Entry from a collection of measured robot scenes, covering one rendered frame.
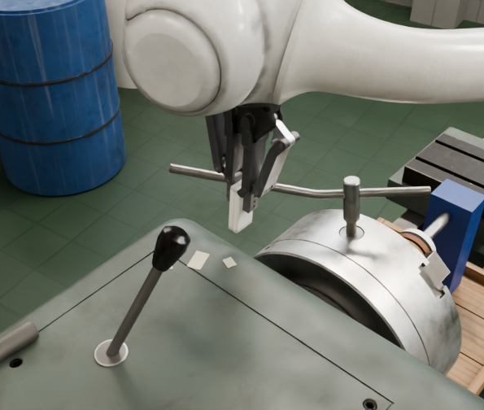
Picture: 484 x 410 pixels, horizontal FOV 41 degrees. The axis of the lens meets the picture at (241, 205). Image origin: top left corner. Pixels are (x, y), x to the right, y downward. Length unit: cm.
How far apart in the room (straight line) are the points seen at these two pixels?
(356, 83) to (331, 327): 36
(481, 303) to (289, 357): 69
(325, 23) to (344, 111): 311
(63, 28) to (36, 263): 92
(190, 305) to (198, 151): 246
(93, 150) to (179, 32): 252
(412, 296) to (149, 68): 54
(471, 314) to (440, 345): 42
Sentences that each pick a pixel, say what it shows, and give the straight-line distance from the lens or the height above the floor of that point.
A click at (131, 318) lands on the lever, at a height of 130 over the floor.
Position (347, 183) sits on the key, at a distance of 84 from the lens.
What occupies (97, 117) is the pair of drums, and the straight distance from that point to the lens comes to 286.
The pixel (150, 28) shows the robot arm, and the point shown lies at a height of 166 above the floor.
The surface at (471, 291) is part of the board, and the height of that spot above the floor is 88.
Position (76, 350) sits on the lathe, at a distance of 75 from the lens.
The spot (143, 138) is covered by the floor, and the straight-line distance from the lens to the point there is 333.
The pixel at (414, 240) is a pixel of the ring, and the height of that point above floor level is 112.
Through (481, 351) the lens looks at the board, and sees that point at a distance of 127.
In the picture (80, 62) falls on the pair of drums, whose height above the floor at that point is 62.
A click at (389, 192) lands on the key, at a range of 86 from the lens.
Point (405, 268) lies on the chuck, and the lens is 88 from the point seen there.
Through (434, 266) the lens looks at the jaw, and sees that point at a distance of 94.
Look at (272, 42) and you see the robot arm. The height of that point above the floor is 164.
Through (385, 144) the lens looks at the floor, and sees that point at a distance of 333.
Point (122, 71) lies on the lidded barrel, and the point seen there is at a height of 10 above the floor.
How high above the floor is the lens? 183
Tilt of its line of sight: 40 degrees down
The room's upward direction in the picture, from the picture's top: straight up
